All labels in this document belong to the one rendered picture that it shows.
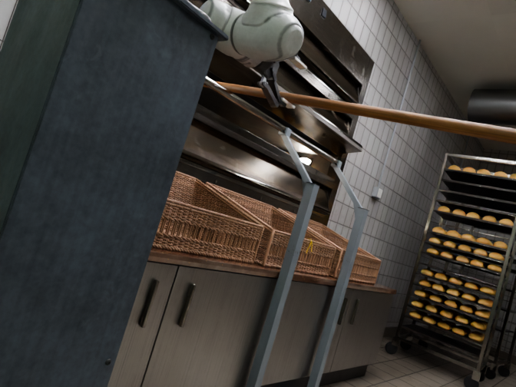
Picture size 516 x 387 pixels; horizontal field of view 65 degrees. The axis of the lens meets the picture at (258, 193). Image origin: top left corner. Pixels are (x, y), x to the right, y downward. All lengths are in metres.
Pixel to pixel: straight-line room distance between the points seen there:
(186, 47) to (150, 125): 0.12
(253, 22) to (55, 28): 0.53
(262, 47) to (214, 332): 0.96
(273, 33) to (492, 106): 3.47
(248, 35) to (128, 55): 0.49
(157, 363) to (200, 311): 0.20
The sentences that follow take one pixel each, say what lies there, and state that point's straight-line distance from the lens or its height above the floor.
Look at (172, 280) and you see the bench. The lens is 1.27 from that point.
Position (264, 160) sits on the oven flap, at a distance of 2.29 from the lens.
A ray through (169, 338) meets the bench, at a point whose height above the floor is 0.32.
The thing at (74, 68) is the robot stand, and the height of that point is 0.85.
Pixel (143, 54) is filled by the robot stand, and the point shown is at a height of 0.91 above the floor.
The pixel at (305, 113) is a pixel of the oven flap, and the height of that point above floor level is 1.39.
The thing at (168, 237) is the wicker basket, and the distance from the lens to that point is 1.27.
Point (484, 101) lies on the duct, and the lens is 4.29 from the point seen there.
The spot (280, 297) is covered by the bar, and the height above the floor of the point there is 0.49.
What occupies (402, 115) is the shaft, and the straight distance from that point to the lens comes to 1.05.
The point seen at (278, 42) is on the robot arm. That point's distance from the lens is 0.94.
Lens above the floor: 0.75
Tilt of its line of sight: 4 degrees up
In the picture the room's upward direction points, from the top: 17 degrees clockwise
